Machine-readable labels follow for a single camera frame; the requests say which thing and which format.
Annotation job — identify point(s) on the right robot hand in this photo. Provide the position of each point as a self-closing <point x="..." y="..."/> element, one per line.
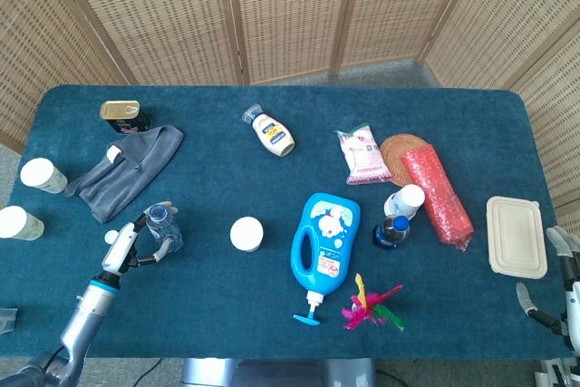
<point x="573" y="301"/>

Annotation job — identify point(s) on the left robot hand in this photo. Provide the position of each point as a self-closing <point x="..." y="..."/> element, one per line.
<point x="120" y="248"/>

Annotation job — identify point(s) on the clear plastic water bottle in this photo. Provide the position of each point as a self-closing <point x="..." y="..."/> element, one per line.
<point x="165" y="233"/>

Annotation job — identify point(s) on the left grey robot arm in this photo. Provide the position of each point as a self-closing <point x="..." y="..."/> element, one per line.
<point x="86" y="314"/>

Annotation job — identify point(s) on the small white round plastic cap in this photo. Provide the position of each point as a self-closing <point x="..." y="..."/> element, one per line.
<point x="111" y="236"/>

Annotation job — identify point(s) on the white paper cup green print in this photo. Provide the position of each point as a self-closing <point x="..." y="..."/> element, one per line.
<point x="38" y="174"/>
<point x="16" y="223"/>

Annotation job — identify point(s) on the white paper cup blue print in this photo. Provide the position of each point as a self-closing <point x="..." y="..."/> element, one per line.
<point x="246" y="233"/>

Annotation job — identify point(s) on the cream mayonnaise squeeze bottle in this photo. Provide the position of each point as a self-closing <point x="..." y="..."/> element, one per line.
<point x="272" y="133"/>

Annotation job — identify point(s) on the small white drink bottle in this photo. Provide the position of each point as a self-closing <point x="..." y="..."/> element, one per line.
<point x="408" y="199"/>

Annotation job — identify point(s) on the dark cola bottle blue cap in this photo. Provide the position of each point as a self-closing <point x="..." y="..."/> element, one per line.
<point x="390" y="230"/>

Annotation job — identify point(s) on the blue detergent pump bottle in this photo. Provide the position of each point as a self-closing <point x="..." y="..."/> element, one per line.
<point x="324" y="242"/>

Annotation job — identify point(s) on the grey folded towel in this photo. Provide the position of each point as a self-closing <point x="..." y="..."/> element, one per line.
<point x="118" y="174"/>

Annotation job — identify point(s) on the beige lidded lunch box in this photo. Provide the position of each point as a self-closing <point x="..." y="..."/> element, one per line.
<point x="514" y="237"/>

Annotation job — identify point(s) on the teal table cover cloth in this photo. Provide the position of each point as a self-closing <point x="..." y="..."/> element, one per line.
<point x="204" y="296"/>

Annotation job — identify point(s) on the clear plastic piece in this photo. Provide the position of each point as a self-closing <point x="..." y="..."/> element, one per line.
<point x="6" y="321"/>

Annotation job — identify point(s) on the black gold tin can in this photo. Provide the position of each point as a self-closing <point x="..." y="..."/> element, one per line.
<point x="120" y="110"/>

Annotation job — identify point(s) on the red bubble wrap roll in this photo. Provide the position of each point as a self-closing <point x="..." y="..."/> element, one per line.
<point x="437" y="196"/>

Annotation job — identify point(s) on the grey robot torso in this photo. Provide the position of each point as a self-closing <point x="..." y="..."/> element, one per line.
<point x="276" y="373"/>

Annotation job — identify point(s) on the colourful feather shuttlecock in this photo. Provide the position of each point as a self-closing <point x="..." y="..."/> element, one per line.
<point x="362" y="310"/>

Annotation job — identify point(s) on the round woven rattan coaster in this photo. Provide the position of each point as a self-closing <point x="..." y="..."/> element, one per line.
<point x="394" y="151"/>

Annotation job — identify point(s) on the pink white snack packet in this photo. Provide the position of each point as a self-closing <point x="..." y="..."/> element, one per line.
<point x="364" y="153"/>

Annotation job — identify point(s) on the woven bamboo folding screen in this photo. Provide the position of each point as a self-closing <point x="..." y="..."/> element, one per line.
<point x="290" y="11"/>

